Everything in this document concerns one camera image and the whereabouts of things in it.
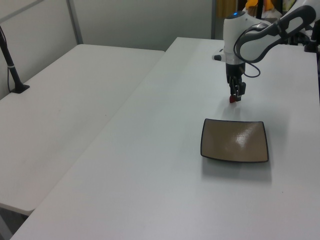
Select black camera stand with clamp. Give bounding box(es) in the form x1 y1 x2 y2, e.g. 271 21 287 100
303 19 320 53

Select yellow orange object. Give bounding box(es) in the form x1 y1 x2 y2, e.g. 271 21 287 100
245 0 275 12

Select thin black stand cable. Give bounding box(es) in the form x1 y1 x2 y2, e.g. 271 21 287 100
6 66 13 93

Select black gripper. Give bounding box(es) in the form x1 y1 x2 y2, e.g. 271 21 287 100
225 62 248 102

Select grey partition post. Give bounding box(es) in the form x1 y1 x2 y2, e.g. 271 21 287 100
210 0 217 40

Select square brown ceramic plate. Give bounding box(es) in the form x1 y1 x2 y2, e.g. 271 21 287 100
200 118 270 164

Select black camera stand with square base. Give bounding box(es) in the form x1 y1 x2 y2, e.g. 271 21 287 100
0 24 31 95

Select black monitor stand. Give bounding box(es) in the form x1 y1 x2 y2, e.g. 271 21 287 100
256 0 264 20

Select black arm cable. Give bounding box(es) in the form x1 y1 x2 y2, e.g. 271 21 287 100
233 22 261 79

